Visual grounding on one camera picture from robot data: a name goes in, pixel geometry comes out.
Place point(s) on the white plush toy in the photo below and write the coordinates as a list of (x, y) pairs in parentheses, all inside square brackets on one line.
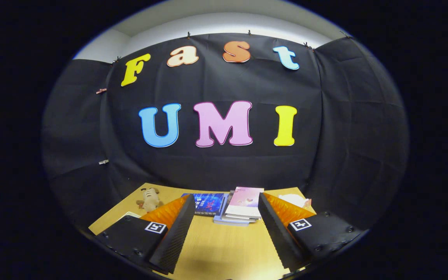
[(294, 200)]

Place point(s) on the brown fabric storage box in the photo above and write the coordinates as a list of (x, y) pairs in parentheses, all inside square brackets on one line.
[(132, 214)]

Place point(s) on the brown plush dog toy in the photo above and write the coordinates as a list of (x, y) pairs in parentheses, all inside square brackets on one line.
[(151, 198)]

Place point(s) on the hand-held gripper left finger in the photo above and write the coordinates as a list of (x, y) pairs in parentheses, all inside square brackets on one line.
[(175, 237)]

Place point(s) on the white-edged book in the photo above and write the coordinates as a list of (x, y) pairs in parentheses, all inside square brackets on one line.
[(237, 219)]

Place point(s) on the pink cover book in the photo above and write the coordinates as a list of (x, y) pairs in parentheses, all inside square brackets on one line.
[(243, 200)]

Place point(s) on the pale blue cover book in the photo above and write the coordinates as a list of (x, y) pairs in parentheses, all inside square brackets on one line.
[(228, 222)]

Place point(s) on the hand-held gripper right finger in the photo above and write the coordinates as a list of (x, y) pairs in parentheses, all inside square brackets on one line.
[(276, 233)]

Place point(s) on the dark blue book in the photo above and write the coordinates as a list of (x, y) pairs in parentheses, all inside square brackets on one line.
[(208, 202)]

